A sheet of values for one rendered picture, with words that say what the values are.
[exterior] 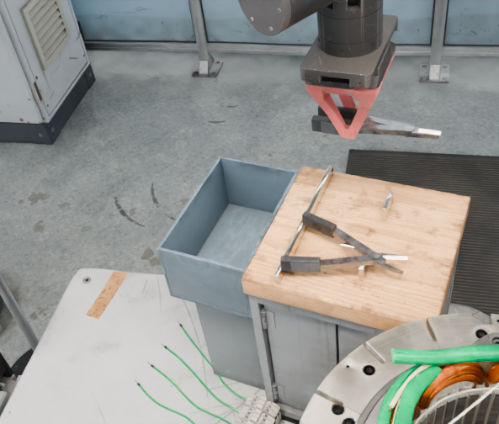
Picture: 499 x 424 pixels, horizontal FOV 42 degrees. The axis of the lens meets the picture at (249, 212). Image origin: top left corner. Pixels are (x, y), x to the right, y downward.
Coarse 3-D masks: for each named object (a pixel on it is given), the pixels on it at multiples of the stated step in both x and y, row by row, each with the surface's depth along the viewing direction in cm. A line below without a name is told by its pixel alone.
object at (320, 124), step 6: (312, 120) 66; (318, 120) 65; (324, 120) 65; (330, 120) 65; (348, 120) 65; (312, 126) 66; (318, 126) 66; (324, 126) 66; (330, 126) 65; (324, 132) 66; (330, 132) 66; (336, 132) 66
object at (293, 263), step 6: (282, 258) 66; (288, 258) 66; (294, 258) 66; (300, 258) 65; (306, 258) 65; (312, 258) 65; (318, 258) 65; (282, 264) 66; (288, 264) 66; (294, 264) 66; (300, 264) 66; (306, 264) 65; (312, 264) 65; (318, 264) 65; (282, 270) 67; (288, 270) 66; (294, 270) 66; (300, 270) 66; (306, 270) 66; (312, 270) 66; (318, 270) 66
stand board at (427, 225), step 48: (336, 192) 76; (384, 192) 75; (432, 192) 74; (288, 240) 72; (336, 240) 71; (384, 240) 70; (432, 240) 69; (288, 288) 67; (336, 288) 66; (384, 288) 65; (432, 288) 65; (432, 336) 62
